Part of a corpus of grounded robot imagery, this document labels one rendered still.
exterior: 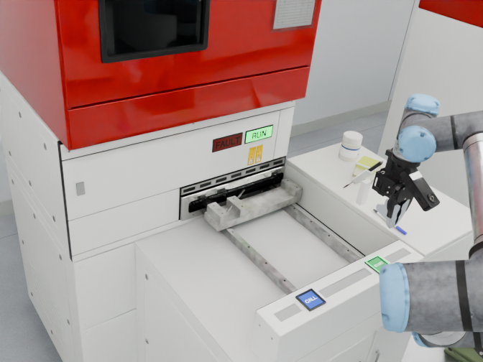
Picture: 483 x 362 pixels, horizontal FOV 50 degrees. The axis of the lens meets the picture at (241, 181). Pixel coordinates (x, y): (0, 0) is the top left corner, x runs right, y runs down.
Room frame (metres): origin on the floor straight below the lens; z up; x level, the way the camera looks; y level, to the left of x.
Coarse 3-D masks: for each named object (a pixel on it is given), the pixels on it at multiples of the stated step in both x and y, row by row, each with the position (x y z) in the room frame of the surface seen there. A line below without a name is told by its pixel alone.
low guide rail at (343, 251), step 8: (288, 208) 1.52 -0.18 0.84; (296, 208) 1.51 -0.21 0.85; (296, 216) 1.48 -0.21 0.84; (304, 216) 1.47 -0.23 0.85; (304, 224) 1.45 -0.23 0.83; (312, 224) 1.43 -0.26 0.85; (312, 232) 1.42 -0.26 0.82; (320, 232) 1.39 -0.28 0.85; (328, 240) 1.36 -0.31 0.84; (336, 240) 1.35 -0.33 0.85; (336, 248) 1.33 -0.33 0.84; (344, 248) 1.32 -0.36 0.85; (344, 256) 1.30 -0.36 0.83; (352, 256) 1.28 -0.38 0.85
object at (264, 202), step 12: (264, 192) 1.54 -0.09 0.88; (276, 192) 1.55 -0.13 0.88; (288, 192) 1.56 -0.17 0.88; (252, 204) 1.46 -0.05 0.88; (264, 204) 1.47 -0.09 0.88; (276, 204) 1.48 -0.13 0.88; (288, 204) 1.52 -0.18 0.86; (204, 216) 1.38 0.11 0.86; (252, 216) 1.42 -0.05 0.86; (216, 228) 1.33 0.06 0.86
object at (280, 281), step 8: (224, 232) 1.35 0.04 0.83; (232, 232) 1.33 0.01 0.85; (232, 240) 1.32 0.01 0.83; (240, 240) 1.30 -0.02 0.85; (240, 248) 1.28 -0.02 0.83; (248, 248) 1.26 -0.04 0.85; (248, 256) 1.25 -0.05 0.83; (256, 256) 1.22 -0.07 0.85; (256, 264) 1.22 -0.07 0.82; (264, 264) 1.19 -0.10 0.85; (264, 272) 1.19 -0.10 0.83; (272, 272) 1.16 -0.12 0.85; (272, 280) 1.16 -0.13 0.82; (280, 280) 1.13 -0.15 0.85; (280, 288) 1.13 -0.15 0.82; (288, 288) 1.10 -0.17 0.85; (296, 288) 1.11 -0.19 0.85
